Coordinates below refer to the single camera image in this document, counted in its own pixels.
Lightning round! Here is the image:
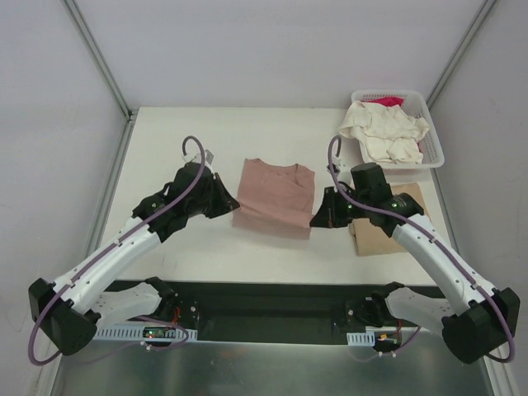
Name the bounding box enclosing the pink printed t shirt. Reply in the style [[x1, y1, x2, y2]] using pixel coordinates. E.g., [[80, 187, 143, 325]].
[[233, 158, 315, 240]]

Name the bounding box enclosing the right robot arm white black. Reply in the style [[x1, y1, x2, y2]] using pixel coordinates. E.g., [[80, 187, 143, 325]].
[[310, 163, 521, 364]]

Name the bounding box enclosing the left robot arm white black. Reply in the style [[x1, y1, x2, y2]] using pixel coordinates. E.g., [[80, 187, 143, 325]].
[[28, 163, 240, 356]]

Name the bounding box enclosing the cream crumpled t shirt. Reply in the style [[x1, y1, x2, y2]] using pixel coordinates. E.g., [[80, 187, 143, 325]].
[[338, 101, 430, 164]]

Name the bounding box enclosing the folded beige t shirt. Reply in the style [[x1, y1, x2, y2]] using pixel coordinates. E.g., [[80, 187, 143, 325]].
[[348, 182, 429, 257]]

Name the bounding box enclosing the white plastic laundry basket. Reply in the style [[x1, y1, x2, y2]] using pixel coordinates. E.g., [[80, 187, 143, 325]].
[[343, 88, 445, 170]]

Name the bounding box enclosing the magenta t shirt in basket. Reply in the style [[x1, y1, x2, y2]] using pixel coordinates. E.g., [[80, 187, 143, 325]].
[[363, 97, 404, 107]]

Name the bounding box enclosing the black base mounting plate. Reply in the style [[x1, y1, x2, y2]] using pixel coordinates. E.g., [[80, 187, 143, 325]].
[[98, 280, 426, 343]]

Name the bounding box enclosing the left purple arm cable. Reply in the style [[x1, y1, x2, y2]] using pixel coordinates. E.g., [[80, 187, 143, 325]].
[[27, 134, 205, 367]]

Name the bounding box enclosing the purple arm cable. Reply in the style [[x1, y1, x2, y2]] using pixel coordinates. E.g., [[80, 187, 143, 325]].
[[27, 134, 205, 367], [327, 137, 516, 363]]

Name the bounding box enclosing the left aluminium frame post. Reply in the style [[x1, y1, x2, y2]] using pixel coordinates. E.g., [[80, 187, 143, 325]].
[[61, 0, 139, 120]]

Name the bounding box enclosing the aluminium frame post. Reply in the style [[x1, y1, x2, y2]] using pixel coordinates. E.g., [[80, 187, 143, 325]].
[[61, 0, 139, 120], [426, 0, 500, 109]]

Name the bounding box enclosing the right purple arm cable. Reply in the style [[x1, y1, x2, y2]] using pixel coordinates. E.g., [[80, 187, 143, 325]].
[[327, 137, 516, 363]]

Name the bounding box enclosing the right white cable duct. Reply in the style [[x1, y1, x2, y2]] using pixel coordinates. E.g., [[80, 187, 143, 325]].
[[346, 331, 376, 347]]

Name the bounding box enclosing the white cable duct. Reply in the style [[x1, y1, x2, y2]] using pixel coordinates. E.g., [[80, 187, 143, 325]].
[[94, 323, 198, 343], [346, 331, 376, 347]]

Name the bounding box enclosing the left white cable duct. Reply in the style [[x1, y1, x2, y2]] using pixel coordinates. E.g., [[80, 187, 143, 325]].
[[94, 323, 198, 343]]

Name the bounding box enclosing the right aluminium frame post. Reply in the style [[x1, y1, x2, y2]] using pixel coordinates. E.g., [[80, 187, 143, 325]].
[[426, 0, 500, 109]]

